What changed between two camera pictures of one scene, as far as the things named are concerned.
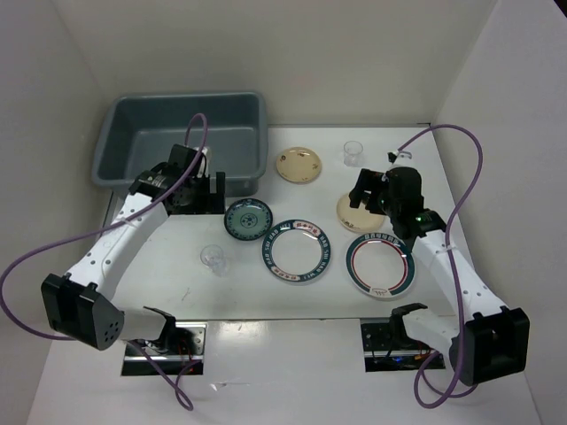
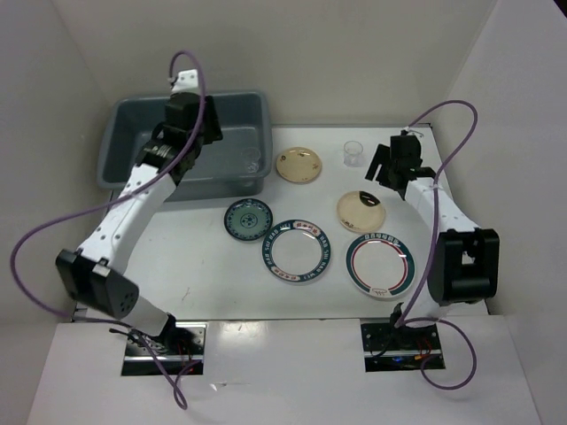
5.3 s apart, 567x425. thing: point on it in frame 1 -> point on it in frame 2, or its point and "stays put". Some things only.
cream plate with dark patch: (359, 220) stays put
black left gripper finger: (221, 181) -> (212, 131)
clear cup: (352, 149) stays put
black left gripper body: (199, 198) -> (199, 142)
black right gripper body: (387, 204) -> (392, 167)
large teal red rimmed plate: (379, 266) stays put
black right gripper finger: (367, 180) -> (383, 155)
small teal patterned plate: (247, 220) stays put
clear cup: (213, 257) -> (251, 157)
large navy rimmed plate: (296, 251) stays put
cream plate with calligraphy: (299, 166) stays put
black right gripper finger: (355, 194) -> (372, 170)
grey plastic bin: (135, 132) stays put
